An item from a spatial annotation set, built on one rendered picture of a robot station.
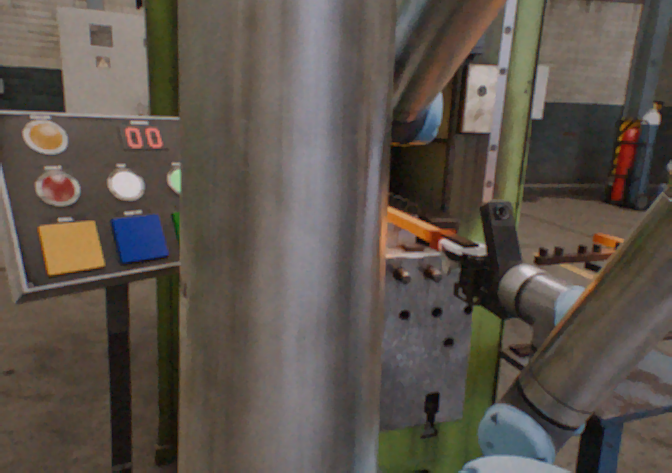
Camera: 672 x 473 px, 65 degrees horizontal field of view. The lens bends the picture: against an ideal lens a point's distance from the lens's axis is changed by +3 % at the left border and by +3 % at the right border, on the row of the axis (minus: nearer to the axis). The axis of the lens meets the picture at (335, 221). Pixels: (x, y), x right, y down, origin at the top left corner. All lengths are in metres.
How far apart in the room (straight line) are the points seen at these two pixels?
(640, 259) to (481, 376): 1.21
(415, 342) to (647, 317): 0.79
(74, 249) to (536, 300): 0.66
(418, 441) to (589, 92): 8.20
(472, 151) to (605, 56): 8.02
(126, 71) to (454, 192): 5.34
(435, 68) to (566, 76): 8.54
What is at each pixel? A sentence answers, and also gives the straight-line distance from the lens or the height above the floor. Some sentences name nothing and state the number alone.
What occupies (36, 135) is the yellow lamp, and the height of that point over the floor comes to 1.17.
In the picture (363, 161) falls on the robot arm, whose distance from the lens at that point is 0.19.
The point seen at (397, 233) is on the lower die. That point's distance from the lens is 1.22.
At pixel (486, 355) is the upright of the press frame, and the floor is 0.52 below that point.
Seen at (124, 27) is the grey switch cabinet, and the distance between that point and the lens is 6.46.
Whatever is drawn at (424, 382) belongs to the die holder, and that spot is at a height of 0.59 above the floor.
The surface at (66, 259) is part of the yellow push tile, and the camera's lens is 0.86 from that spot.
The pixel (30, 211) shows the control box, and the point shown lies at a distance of 0.88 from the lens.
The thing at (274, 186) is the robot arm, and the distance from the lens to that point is 0.17.
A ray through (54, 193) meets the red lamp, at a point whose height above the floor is 1.08.
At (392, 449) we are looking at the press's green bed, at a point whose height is 0.41.
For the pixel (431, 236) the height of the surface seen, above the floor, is 1.01.
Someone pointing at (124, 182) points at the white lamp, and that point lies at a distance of 0.93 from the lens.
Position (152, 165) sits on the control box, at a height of 1.12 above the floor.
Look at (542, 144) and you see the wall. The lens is 8.82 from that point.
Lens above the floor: 1.23
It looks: 12 degrees down
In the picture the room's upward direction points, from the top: 3 degrees clockwise
